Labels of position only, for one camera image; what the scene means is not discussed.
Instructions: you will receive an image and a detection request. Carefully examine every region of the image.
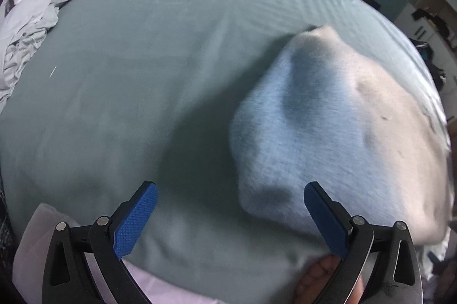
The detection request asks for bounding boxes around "bed with teal sheet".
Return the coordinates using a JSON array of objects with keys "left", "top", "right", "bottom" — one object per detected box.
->
[{"left": 0, "top": 0, "right": 452, "bottom": 301}]

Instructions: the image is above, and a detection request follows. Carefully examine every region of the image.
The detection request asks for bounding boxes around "pink garment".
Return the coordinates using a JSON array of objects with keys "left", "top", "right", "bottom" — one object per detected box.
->
[{"left": 12, "top": 203, "right": 222, "bottom": 304}]

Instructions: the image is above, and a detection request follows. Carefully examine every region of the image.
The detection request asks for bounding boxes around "black clothing on counter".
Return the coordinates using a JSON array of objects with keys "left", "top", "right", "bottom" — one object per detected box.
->
[{"left": 412, "top": 7, "right": 450, "bottom": 37}]

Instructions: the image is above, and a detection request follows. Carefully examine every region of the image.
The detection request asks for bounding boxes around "blue and white knit sweater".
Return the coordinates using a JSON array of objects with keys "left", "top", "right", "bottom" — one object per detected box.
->
[{"left": 230, "top": 24, "right": 451, "bottom": 247}]

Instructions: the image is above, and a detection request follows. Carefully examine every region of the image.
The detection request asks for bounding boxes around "white lower cabinet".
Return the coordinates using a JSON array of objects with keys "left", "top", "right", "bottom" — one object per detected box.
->
[{"left": 394, "top": 0, "right": 457, "bottom": 76}]

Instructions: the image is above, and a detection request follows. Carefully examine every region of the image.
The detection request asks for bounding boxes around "black bag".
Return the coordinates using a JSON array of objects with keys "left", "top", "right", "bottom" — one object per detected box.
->
[{"left": 416, "top": 40, "right": 447, "bottom": 90}]

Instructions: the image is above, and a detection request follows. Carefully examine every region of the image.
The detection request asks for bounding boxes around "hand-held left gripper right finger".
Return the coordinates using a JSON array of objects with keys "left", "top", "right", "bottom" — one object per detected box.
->
[{"left": 303, "top": 181, "right": 424, "bottom": 304}]

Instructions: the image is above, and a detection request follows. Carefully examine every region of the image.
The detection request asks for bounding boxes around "dark plaid cloth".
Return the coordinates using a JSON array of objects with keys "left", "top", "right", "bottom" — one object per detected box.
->
[{"left": 0, "top": 179, "right": 15, "bottom": 255}]

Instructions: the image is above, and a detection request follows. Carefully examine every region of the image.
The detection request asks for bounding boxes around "grey-blue crumpled quilt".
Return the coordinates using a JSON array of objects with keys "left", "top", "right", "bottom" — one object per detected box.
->
[{"left": 0, "top": 0, "right": 84, "bottom": 105}]

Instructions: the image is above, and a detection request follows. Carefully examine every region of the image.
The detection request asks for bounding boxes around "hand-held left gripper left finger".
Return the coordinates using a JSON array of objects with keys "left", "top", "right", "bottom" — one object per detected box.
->
[{"left": 42, "top": 181, "right": 158, "bottom": 304}]

